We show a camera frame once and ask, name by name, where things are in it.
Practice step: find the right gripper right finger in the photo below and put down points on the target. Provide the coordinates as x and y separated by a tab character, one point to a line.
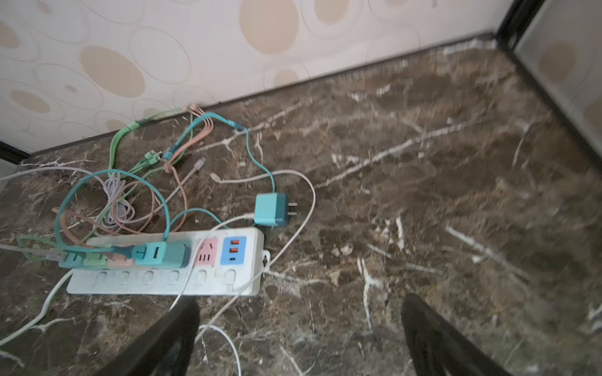
437	348

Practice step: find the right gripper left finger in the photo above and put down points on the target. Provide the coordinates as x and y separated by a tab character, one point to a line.
164	349

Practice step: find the teal charger plug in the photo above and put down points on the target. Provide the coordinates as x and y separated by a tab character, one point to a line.
271	210
159	255
72	261

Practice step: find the pink charger plug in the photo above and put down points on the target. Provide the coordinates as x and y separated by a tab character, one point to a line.
120	261

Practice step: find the long white power strip pastel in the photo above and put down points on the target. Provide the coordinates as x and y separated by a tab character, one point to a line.
219	263

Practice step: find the green charger plug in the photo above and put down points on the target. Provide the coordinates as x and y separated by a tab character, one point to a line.
95	261

